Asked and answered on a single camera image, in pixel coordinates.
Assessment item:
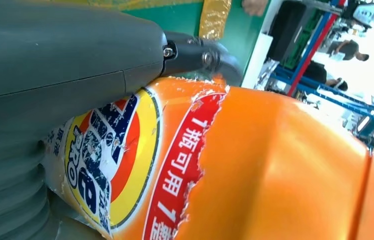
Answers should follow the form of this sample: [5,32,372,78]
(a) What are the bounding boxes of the white desk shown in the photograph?
[241,31,274,90]

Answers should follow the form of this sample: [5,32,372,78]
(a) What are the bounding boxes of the blue metal rack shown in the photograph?
[269,0,374,137]

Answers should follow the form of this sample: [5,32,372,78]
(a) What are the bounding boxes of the black carrying case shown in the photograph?
[266,0,324,64]

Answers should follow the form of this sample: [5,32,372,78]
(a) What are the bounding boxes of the yellow taped cardboard sheet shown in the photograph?
[24,0,233,41]

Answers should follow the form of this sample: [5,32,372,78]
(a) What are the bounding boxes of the green plastic crate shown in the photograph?
[279,9,325,71]

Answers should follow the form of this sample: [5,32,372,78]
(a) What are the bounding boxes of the person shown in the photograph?
[301,60,349,92]
[327,39,370,63]

